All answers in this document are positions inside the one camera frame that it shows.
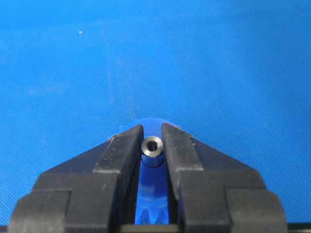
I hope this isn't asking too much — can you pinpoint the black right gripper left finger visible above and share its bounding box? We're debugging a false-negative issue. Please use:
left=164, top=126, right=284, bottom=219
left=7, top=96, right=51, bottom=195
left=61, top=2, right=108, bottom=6
left=8, top=125, right=144, bottom=233

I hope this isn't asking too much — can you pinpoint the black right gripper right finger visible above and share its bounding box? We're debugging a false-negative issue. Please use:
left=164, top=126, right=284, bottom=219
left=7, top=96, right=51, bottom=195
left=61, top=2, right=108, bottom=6
left=161, top=123, right=288, bottom=233

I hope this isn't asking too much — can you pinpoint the small blue plastic gear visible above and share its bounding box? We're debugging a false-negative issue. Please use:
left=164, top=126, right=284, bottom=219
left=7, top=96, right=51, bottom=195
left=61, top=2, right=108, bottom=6
left=117, top=117, right=176, bottom=225

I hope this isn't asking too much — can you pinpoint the silver metal shaft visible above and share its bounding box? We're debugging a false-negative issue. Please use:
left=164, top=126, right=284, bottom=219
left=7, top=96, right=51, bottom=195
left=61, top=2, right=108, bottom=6
left=141, top=136, right=164, bottom=168

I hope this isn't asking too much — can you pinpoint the blue table mat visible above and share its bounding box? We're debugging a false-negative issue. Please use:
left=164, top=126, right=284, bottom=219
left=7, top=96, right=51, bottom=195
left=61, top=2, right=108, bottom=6
left=0, top=0, right=311, bottom=225

